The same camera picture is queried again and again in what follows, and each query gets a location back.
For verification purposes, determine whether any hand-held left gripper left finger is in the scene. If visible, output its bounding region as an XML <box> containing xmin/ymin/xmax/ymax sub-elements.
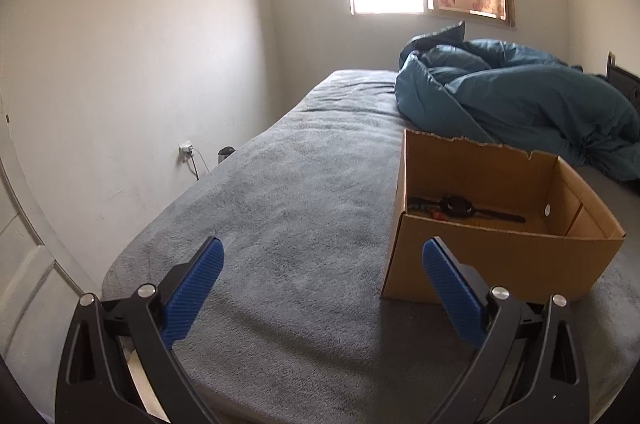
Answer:
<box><xmin>55</xmin><ymin>236</ymin><xmax>225</xmax><ymax>424</ymax></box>

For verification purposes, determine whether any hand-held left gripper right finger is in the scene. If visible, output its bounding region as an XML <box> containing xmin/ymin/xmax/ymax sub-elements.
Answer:
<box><xmin>422</xmin><ymin>238</ymin><xmax>592</xmax><ymax>424</ymax></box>

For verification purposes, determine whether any brown cardboard box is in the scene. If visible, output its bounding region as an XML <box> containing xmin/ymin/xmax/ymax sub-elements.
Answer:
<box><xmin>380</xmin><ymin>129</ymin><xmax>626</xmax><ymax>305</ymax></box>

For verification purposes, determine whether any black tool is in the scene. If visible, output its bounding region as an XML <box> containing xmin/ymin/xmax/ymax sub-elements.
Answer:
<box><xmin>407</xmin><ymin>195</ymin><xmax>527</xmax><ymax>225</ymax></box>

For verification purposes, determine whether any grey fleece blanket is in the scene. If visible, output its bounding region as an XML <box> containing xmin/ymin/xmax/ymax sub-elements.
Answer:
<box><xmin>101</xmin><ymin>70</ymin><xmax>640</xmax><ymax>424</ymax></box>

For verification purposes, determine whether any white door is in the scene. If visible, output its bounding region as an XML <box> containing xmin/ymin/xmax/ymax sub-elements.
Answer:
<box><xmin>0</xmin><ymin>94</ymin><xmax>103</xmax><ymax>424</ymax></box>

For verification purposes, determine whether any teal duvet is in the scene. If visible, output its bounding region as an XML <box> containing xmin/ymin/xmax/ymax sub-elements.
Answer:
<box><xmin>394</xmin><ymin>21</ymin><xmax>640</xmax><ymax>183</ymax></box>

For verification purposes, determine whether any dark wooden headboard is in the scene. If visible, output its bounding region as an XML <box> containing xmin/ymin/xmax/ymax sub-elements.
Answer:
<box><xmin>606</xmin><ymin>51</ymin><xmax>640</xmax><ymax>104</ymax></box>

